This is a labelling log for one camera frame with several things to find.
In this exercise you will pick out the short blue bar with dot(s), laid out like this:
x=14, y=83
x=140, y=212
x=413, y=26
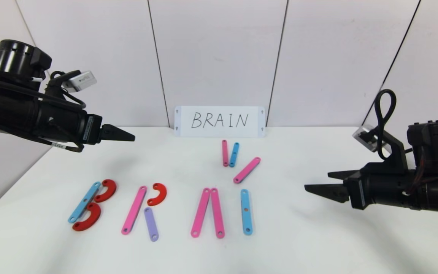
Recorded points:
x=234, y=156

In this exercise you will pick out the orange and black left arm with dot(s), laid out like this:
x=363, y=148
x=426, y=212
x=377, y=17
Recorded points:
x=6, y=110

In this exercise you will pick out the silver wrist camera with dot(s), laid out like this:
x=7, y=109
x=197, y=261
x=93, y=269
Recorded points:
x=82, y=81
x=365, y=137

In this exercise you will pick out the black camera bracket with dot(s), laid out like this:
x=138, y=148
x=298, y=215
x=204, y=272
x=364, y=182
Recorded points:
x=56, y=85
x=394, y=152

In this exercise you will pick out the short purple bar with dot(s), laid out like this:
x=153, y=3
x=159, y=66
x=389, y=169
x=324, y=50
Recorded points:
x=151, y=224

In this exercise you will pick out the red C-shaped piece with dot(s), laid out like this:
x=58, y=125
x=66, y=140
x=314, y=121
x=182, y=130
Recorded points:
x=111, y=189
x=161, y=194
x=91, y=220

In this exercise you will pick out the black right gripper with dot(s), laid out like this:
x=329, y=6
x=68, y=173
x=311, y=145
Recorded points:
x=357, y=188

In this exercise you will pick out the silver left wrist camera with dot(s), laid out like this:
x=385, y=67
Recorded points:
x=82, y=81

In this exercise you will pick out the black right camera bracket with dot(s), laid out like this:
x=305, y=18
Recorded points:
x=394, y=152

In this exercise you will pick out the white sign reading BRAIN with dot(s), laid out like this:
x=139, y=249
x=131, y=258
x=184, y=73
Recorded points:
x=203, y=132

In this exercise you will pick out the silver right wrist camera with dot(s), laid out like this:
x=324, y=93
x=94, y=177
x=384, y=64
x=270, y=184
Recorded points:
x=365, y=137

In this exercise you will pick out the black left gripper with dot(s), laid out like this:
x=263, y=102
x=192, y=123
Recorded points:
x=92, y=129

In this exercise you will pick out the short pink bar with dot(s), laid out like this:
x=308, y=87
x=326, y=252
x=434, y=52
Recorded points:
x=225, y=153

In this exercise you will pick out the black left camera bracket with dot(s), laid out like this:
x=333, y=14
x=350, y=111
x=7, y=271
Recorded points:
x=56, y=85

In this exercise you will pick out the long pink bar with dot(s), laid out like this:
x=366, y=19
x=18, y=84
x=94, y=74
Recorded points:
x=246, y=170
x=217, y=213
x=200, y=212
x=134, y=210

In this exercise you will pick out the long blue bar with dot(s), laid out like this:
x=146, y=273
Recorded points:
x=82, y=203
x=246, y=219

